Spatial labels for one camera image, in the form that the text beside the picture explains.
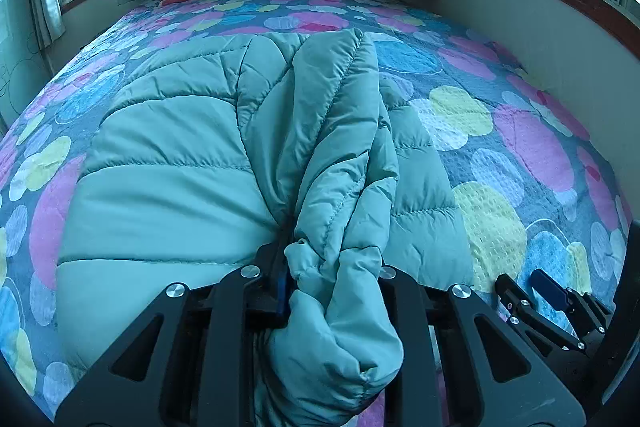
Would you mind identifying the colourful dotted bedspread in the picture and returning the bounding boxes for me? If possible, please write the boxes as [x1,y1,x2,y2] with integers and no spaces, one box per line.
[1,0,631,415]

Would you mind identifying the glossy white wardrobe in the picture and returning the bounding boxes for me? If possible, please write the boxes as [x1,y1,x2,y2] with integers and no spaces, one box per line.
[0,0,51,130]

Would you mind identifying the light green puffer jacket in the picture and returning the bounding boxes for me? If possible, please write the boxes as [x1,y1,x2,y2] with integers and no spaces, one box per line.
[56,29,473,426]

